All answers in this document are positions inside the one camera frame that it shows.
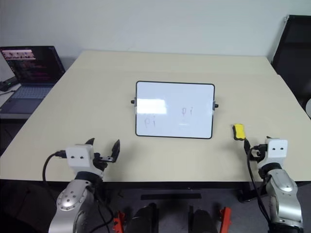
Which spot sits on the small black-framed whiteboard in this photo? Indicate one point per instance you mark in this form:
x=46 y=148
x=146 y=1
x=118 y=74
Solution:
x=175 y=109

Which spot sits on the black office chair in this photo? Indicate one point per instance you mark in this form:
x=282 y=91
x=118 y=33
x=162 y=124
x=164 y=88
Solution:
x=294 y=55

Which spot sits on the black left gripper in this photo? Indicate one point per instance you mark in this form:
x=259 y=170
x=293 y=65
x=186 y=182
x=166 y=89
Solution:
x=98 y=162

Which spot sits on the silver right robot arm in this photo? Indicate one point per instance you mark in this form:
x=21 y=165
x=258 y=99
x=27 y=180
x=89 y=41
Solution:
x=283 y=191

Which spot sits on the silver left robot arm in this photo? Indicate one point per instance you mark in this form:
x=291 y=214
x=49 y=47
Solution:
x=70 y=201

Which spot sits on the dark rounded robot leg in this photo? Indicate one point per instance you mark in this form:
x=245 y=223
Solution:
x=142 y=219
x=204 y=221

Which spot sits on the red bracket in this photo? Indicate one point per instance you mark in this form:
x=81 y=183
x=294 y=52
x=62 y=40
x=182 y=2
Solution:
x=119 y=222
x=225 y=218

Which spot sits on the black table frame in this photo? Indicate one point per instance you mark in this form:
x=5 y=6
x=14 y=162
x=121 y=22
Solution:
x=245 y=191

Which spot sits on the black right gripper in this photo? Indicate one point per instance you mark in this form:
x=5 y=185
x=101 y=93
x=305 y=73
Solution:
x=259 y=153

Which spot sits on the black flat floor strip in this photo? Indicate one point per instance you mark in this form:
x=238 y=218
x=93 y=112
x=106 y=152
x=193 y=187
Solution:
x=171 y=196

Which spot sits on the white round object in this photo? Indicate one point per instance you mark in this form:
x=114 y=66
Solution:
x=308 y=109

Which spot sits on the yellow whiteboard eraser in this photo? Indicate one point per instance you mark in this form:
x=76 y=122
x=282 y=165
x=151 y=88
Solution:
x=238 y=131

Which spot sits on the black device with green light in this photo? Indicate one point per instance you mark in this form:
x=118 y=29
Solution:
x=7 y=84

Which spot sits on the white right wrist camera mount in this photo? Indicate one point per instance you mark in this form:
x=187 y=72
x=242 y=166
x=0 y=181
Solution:
x=277 y=151

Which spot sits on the open dark laptop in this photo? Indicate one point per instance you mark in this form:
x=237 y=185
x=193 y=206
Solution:
x=31 y=80

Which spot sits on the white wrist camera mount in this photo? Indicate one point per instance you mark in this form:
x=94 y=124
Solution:
x=79 y=156
x=277 y=151

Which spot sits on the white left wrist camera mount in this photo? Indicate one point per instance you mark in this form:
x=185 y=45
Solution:
x=79 y=156

